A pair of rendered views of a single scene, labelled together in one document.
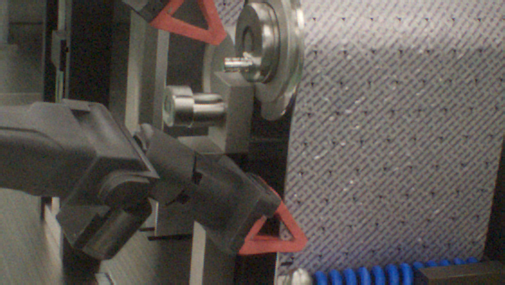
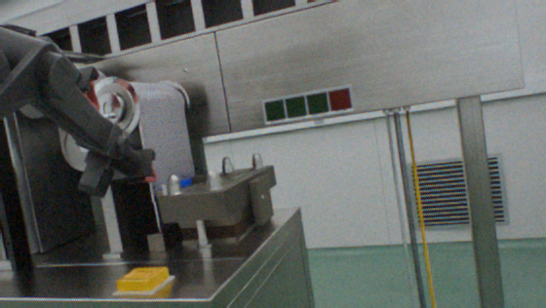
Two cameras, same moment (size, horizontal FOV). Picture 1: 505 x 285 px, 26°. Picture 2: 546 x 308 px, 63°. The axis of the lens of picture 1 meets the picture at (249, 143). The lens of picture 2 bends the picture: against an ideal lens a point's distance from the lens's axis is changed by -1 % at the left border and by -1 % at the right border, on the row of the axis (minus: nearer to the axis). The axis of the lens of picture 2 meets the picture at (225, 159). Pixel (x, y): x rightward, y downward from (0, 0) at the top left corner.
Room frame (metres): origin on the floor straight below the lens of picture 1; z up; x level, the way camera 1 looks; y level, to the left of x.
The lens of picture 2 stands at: (0.06, 0.57, 1.17)
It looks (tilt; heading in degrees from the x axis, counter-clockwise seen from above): 4 degrees down; 316
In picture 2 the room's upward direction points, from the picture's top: 9 degrees counter-clockwise
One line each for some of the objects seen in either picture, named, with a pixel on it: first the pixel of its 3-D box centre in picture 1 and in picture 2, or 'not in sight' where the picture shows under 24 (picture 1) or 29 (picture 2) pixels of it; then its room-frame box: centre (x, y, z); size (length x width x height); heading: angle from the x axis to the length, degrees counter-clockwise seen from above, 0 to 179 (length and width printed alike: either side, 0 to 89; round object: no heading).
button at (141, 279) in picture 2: not in sight; (142, 279); (0.76, 0.14, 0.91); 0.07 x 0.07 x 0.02; 23
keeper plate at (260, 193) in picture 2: not in sight; (262, 199); (0.82, -0.28, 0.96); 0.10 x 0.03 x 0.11; 113
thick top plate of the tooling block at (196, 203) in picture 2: not in sight; (225, 190); (0.90, -0.23, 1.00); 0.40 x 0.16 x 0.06; 113
